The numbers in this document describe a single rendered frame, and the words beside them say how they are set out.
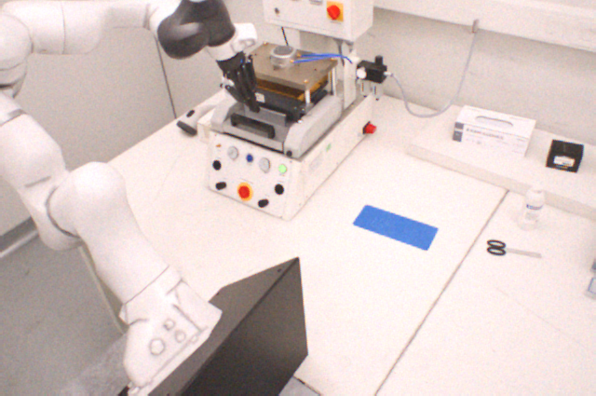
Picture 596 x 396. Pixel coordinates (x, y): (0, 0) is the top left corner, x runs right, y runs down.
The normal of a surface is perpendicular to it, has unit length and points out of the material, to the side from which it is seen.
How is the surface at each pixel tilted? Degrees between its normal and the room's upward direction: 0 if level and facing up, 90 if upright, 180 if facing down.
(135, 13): 96
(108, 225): 78
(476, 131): 87
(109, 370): 0
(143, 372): 47
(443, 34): 90
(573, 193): 0
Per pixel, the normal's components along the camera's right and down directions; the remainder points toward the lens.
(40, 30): 0.55, 0.20
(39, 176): 0.75, 0.58
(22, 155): 0.32, -0.11
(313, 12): -0.55, 0.56
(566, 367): -0.07, -0.77
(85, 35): 0.62, 0.53
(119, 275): -0.04, 0.17
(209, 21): 0.27, 0.73
